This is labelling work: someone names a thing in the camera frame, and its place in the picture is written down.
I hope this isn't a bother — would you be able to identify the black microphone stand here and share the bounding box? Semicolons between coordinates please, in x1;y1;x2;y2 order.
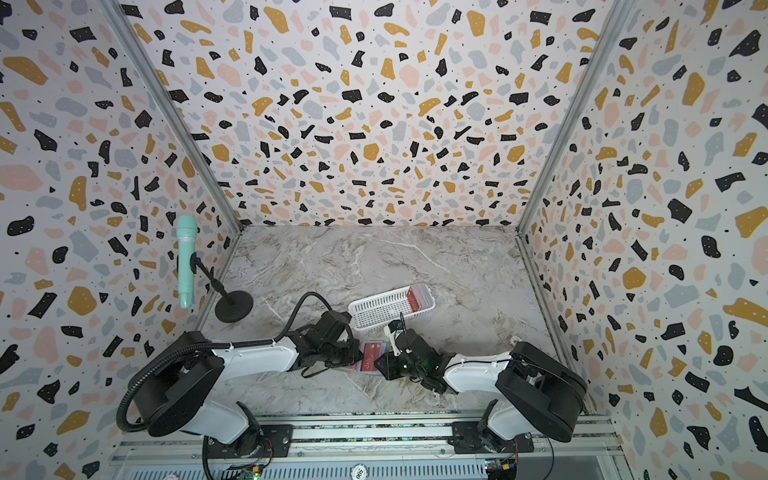
190;253;254;324

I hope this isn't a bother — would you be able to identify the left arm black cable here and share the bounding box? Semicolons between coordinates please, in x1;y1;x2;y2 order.
115;291;334;433

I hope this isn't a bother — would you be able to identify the white plastic mesh basket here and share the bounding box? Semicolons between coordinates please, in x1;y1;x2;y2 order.
348;285;436;333

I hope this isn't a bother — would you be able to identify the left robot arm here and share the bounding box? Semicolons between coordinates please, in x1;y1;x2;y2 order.
116;310;362;457

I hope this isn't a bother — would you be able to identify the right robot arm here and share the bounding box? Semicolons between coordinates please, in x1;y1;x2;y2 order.
374;321;587;453

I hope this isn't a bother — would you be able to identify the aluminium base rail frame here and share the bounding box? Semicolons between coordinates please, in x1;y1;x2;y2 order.
107;410;631;480

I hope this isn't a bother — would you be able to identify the stack of red cards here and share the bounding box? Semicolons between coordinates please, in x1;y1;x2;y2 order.
406;284;435;314

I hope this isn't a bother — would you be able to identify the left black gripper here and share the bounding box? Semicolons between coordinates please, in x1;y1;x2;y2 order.
324;338;372;368

